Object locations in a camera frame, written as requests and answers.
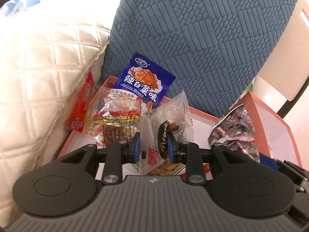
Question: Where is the clear bun snack packet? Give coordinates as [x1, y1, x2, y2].
[139, 91, 194, 176]

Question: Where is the clear red dried tofu packet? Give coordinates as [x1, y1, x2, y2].
[83, 87, 143, 148]

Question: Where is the red sausage stick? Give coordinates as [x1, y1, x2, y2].
[67, 72, 94, 132]

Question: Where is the silver snack bag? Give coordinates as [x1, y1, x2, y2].
[208, 104, 260, 162]

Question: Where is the pink left box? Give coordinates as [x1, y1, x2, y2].
[58, 75, 220, 182]

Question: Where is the blue spicy cabbage snack bag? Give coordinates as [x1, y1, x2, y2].
[113, 52, 176, 110]

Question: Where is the beige chair back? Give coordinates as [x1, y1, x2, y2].
[253, 0, 308, 118]

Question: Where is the blue textured cushion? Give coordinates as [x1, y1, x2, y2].
[102, 0, 297, 117]

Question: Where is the cream quilted pillow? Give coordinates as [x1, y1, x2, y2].
[1, 0, 110, 227]

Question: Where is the light blue cloth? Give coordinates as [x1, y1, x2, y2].
[0, 0, 41, 17]

